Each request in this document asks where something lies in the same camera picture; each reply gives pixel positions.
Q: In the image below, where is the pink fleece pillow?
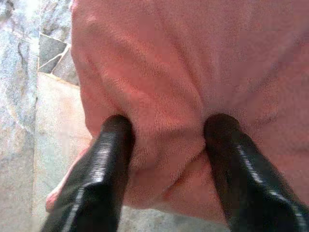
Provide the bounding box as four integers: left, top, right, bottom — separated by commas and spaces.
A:
45, 0, 309, 224

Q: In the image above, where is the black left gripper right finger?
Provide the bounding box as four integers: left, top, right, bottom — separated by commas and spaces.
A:
204, 113, 309, 232

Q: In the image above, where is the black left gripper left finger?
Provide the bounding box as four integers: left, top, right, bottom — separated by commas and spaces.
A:
40, 114, 135, 232

